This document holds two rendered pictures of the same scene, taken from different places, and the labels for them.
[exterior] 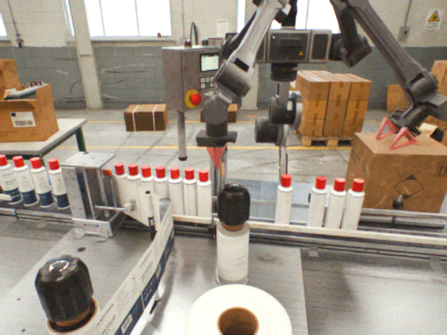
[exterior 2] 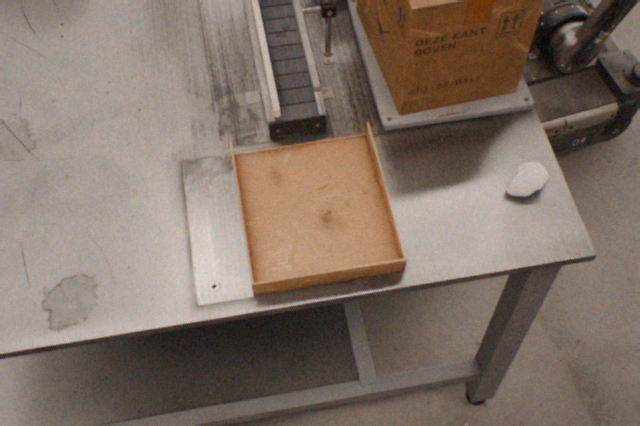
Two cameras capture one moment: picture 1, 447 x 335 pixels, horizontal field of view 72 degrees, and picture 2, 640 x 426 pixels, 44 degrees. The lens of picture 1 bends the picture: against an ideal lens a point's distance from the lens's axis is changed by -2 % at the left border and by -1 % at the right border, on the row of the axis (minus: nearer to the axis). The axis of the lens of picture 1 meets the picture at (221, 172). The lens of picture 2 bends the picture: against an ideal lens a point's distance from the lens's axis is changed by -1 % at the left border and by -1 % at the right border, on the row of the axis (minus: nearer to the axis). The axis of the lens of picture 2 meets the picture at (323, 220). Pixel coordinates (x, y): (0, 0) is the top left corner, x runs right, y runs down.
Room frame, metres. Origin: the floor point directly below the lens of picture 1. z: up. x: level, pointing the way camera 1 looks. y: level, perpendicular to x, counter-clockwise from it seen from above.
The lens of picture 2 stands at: (0.55, -1.72, 2.02)
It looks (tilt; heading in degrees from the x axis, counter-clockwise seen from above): 58 degrees down; 70
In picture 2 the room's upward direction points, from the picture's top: straight up
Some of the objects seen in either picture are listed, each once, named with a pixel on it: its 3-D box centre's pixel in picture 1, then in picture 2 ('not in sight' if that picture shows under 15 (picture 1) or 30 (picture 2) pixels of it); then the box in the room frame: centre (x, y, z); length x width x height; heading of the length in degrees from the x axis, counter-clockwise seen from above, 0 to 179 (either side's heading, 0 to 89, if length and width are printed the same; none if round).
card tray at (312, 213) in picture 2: not in sight; (314, 204); (0.80, -0.98, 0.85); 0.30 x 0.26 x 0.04; 81
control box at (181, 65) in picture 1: (193, 77); not in sight; (1.05, 0.09, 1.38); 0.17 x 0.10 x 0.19; 136
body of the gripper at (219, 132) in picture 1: (216, 127); not in sight; (0.77, 0.01, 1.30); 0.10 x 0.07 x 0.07; 82
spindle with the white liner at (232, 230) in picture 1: (232, 236); not in sight; (0.67, -0.03, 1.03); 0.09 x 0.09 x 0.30
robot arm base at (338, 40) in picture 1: (345, 47); not in sight; (1.49, -0.56, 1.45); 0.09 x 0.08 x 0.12; 89
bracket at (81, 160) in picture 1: (88, 159); not in sight; (0.93, 0.43, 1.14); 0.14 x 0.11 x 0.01; 81
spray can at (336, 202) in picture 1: (335, 206); not in sight; (0.89, -0.38, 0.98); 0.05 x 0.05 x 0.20
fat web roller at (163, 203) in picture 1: (167, 226); not in sight; (0.79, 0.17, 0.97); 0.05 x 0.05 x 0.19
